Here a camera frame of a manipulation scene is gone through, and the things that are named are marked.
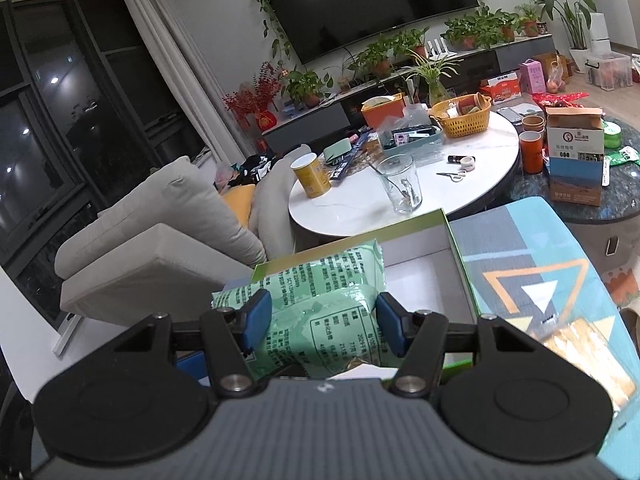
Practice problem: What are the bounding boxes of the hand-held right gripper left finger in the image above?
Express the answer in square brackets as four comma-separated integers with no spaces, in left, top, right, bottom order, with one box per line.
[112,290,274,395]

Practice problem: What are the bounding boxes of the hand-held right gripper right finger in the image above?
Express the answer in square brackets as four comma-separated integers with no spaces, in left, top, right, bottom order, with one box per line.
[375,292,543,397]

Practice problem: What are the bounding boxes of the green cardboard box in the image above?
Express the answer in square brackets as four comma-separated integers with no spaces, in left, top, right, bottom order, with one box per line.
[250,208,478,382]

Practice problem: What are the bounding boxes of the yellow cushion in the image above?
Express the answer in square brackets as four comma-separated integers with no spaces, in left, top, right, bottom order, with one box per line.
[220,184,257,228]

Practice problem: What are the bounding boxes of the white round coffee table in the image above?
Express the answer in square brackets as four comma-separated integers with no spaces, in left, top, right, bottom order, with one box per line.
[288,109,521,238]

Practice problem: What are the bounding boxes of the beige sofa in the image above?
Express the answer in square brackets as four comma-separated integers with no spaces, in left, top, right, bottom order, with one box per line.
[54,144,313,326]

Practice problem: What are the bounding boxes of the clear glass cup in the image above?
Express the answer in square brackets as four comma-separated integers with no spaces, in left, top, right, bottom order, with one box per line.
[376,154,423,215]

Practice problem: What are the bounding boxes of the patterned blue table cover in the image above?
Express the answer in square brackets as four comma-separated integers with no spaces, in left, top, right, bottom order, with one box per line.
[447,196,640,480]

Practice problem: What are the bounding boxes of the yellow can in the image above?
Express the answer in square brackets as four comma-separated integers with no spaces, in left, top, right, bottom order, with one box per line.
[291,152,332,199]

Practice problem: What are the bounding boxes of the dark clothing pile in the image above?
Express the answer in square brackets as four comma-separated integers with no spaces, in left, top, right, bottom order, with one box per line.
[235,152,281,186]

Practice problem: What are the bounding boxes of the dark blue long packet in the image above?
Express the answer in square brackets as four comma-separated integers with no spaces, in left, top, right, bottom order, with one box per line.
[327,127,376,186]

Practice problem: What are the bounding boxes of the teal plastic tray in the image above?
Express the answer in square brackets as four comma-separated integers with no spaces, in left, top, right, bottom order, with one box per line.
[377,120,446,166]

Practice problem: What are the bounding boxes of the mint green pouch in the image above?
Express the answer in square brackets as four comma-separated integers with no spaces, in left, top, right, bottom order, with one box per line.
[322,140,356,166]

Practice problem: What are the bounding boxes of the grey television cabinet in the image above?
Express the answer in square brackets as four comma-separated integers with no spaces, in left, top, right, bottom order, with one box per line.
[260,34,556,156]

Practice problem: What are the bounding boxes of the orange box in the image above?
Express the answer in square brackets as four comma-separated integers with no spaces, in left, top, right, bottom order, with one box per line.
[361,92,407,131]

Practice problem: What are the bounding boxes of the yellow woven plastic basket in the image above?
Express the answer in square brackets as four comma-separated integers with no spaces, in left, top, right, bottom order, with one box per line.
[430,92,493,139]

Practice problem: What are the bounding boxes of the red berry bouquet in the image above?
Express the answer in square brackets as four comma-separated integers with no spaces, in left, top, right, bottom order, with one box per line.
[222,62,283,133]

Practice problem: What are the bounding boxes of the orange cup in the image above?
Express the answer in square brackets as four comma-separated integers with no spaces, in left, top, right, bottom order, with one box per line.
[518,131,545,175]

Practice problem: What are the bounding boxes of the potted green plant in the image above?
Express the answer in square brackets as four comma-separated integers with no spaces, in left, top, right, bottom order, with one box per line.
[350,35,396,78]
[282,67,333,108]
[395,27,431,61]
[442,15,483,51]
[515,2,543,38]
[480,7,521,43]

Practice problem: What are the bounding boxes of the spider plant in glass vase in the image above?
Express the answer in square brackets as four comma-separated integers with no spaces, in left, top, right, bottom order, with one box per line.
[405,50,463,108]

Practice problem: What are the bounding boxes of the brown white blue carton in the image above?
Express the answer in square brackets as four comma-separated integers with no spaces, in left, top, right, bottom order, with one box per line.
[542,106,608,207]

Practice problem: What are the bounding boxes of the orange white carton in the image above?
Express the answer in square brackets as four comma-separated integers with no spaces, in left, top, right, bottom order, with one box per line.
[480,72,522,103]

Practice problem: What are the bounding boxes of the dark marble round table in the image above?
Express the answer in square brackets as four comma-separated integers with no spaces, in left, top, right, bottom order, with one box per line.
[500,105,640,311]

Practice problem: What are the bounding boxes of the white curtain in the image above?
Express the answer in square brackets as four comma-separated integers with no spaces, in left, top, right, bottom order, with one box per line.
[115,0,251,161]

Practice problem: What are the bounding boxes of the dark framed window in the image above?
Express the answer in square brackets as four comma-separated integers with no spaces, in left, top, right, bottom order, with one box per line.
[0,0,211,321]

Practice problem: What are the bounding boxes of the white router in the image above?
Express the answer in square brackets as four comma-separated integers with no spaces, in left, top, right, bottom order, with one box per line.
[425,35,458,58]

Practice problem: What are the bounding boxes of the red shiny packets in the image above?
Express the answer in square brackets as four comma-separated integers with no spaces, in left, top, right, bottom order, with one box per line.
[531,91,591,108]

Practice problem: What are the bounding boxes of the pink box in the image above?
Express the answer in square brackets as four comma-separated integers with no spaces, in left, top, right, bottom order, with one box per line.
[519,59,546,95]

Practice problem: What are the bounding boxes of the green white snack packet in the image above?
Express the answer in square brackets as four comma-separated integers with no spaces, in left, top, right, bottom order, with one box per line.
[602,145,640,168]

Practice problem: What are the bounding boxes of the green round container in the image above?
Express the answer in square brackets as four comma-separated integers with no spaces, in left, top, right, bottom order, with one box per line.
[602,120,623,150]

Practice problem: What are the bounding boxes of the clear bag of fruit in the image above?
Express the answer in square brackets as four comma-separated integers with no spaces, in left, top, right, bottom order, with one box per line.
[545,57,568,93]

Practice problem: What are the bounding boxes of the brown cardboard box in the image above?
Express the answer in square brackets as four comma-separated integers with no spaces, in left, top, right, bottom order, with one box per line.
[532,52,571,81]

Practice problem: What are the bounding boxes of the clear storage bin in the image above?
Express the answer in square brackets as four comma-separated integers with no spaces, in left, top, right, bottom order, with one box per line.
[584,51,632,92]

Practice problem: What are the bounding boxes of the tall leafy plant white pot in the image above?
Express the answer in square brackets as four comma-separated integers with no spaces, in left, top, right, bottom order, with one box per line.
[537,0,598,73]

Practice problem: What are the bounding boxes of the white tower appliance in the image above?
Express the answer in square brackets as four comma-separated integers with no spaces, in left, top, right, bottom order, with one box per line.
[590,10,613,53]

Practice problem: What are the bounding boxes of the black wall television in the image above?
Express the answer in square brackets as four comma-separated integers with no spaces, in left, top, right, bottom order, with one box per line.
[252,0,481,66]

